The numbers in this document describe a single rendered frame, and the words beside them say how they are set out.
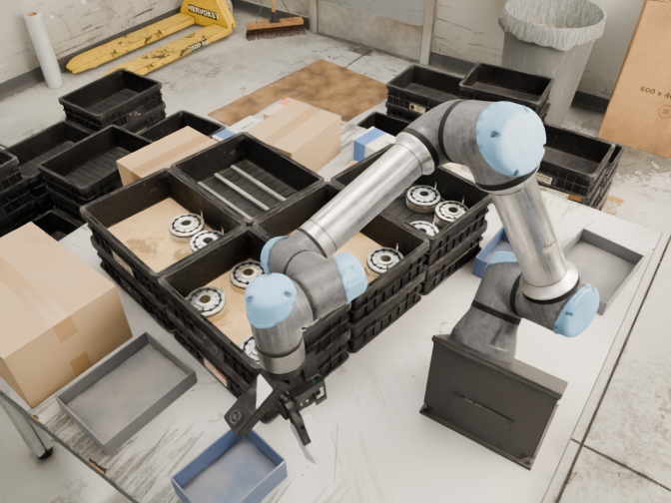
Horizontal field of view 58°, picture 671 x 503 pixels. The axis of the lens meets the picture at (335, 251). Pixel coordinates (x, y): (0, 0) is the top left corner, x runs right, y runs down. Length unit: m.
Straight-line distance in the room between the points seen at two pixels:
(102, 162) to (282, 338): 2.08
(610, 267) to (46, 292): 1.60
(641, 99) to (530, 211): 2.96
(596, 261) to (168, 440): 1.35
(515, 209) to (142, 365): 1.04
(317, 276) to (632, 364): 2.02
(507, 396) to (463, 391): 0.11
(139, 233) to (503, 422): 1.14
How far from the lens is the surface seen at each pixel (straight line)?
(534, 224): 1.17
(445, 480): 1.48
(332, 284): 0.92
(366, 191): 1.08
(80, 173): 2.86
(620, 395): 2.66
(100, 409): 1.65
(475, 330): 1.38
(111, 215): 1.92
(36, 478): 2.48
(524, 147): 1.07
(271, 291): 0.88
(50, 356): 1.65
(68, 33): 4.99
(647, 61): 4.04
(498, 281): 1.39
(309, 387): 1.03
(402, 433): 1.53
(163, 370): 1.68
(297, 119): 2.28
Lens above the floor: 2.00
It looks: 42 degrees down
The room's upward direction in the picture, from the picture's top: straight up
